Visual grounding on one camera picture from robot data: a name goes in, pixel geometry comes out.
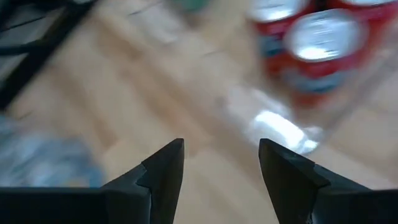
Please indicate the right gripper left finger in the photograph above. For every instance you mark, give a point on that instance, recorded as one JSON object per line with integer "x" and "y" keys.
{"x": 124, "y": 202}

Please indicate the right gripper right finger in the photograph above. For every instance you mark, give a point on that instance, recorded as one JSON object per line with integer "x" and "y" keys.
{"x": 311, "y": 199}

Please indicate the white blue soda can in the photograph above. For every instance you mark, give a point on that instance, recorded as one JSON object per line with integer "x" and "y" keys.
{"x": 46, "y": 158}

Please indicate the clear plastic bin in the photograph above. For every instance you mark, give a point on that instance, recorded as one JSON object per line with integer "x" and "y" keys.
{"x": 280, "y": 130}

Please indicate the black aluminium table frame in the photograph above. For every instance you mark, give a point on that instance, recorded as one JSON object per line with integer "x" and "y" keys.
{"x": 34, "y": 67}

